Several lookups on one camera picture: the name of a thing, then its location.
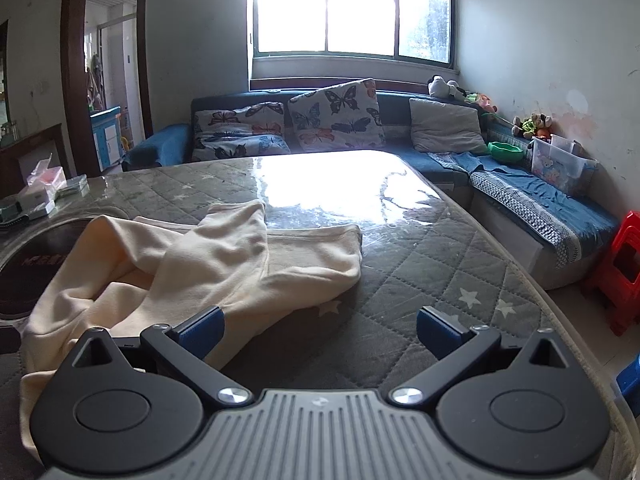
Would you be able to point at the flat butterfly print cushion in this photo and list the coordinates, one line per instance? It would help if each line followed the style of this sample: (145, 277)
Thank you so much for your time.
(235, 130)

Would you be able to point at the panda plush toy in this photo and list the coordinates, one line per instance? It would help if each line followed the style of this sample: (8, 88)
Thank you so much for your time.
(442, 87)

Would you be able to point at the small green packet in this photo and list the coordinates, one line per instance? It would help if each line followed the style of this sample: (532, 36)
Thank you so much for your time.
(74, 185)

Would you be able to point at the red plastic stool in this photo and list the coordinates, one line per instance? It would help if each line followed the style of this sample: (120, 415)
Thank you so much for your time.
(622, 270)

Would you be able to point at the blue corner sofa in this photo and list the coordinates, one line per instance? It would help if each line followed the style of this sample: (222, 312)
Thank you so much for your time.
(165, 145)

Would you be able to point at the white box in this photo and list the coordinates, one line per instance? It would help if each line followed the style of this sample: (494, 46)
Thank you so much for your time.
(36, 204)

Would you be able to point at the brown plush toys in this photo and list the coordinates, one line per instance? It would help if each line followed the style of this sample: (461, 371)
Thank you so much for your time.
(532, 125)

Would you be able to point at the cream fleece garment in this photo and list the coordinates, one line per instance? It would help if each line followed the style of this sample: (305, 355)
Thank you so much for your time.
(225, 270)

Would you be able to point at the clear plastic storage box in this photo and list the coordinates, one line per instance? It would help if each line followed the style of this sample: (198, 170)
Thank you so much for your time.
(560, 167)

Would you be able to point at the green plastic bowl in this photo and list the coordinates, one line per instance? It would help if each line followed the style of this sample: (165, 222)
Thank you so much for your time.
(505, 152)

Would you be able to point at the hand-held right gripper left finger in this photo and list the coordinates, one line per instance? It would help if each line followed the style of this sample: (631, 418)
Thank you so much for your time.
(202, 331)

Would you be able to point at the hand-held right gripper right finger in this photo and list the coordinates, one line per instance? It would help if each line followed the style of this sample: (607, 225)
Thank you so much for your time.
(435, 332)

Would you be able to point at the black round induction cooker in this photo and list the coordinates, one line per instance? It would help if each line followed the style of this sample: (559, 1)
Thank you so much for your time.
(30, 270)

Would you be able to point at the blue plastic stool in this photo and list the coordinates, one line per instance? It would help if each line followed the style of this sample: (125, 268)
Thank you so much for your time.
(630, 382)

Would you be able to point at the colourful plush toy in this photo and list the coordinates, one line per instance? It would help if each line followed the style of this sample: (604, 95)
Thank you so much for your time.
(482, 101)

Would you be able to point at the dark wooden door frame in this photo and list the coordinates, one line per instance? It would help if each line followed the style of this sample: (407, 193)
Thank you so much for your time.
(72, 85)

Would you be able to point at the plump butterfly print cushion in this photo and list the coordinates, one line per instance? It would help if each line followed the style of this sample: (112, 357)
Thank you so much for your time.
(335, 115)

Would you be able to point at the blue sofa throw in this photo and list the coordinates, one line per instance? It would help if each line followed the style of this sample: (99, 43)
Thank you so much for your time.
(545, 200)

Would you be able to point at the blue cabinet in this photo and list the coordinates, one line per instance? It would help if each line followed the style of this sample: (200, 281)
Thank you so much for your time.
(106, 140)

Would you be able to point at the grey pillow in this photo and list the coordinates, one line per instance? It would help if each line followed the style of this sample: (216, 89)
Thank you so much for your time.
(445, 127)

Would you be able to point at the window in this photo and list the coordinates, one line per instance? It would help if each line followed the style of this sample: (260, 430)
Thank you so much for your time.
(325, 5)

